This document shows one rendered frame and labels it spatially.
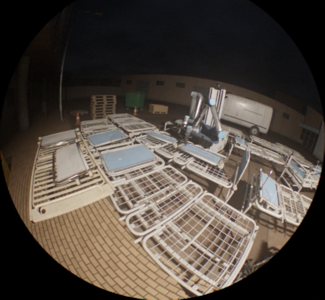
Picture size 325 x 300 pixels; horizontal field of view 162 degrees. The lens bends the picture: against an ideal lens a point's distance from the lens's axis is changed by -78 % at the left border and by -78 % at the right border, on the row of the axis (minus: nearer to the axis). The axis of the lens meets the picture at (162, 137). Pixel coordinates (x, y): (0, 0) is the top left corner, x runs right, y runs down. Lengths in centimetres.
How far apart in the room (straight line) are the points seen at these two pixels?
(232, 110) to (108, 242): 898
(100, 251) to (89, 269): 27
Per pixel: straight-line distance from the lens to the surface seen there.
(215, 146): 272
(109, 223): 157
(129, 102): 838
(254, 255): 194
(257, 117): 915
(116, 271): 143
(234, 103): 890
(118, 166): 142
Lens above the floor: 140
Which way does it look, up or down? 22 degrees down
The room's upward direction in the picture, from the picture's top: 8 degrees clockwise
